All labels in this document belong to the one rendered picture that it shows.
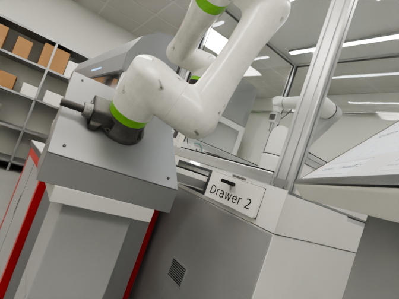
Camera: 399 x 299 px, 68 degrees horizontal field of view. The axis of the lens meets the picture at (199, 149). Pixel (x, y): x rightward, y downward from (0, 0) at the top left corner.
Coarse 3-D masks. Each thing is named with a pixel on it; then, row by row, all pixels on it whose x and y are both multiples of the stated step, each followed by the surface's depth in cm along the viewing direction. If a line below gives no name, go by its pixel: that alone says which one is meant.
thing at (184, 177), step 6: (180, 168) 121; (180, 174) 122; (186, 174) 124; (192, 174) 125; (198, 174) 127; (180, 180) 122; (186, 180) 124; (192, 180) 125; (198, 180) 127; (204, 180) 129; (192, 186) 126; (198, 186) 128
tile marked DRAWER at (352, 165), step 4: (356, 160) 51; (360, 160) 49; (364, 160) 47; (368, 160) 45; (348, 164) 52; (352, 164) 50; (356, 164) 47; (360, 164) 45; (340, 168) 52; (344, 168) 50; (348, 168) 48; (352, 168) 46; (332, 172) 53; (336, 172) 51; (340, 172) 49; (344, 172) 47; (348, 172) 45
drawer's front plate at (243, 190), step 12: (216, 180) 122; (240, 180) 111; (216, 192) 119; (228, 192) 114; (240, 192) 109; (252, 192) 105; (228, 204) 112; (240, 204) 107; (252, 204) 103; (252, 216) 101
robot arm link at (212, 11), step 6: (198, 0) 93; (204, 0) 91; (210, 0) 90; (216, 0) 90; (222, 0) 90; (228, 0) 90; (234, 0) 87; (198, 6) 95; (204, 6) 93; (210, 6) 92; (216, 6) 92; (222, 6) 92; (210, 12) 95; (216, 12) 95
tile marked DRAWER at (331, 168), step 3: (345, 162) 56; (330, 165) 64; (333, 165) 62; (336, 165) 59; (339, 165) 57; (324, 168) 64; (327, 168) 62; (330, 168) 59; (333, 168) 57; (321, 171) 63; (324, 171) 60; (327, 171) 58; (330, 171) 56; (315, 174) 63; (318, 174) 61; (321, 174) 58; (324, 174) 56
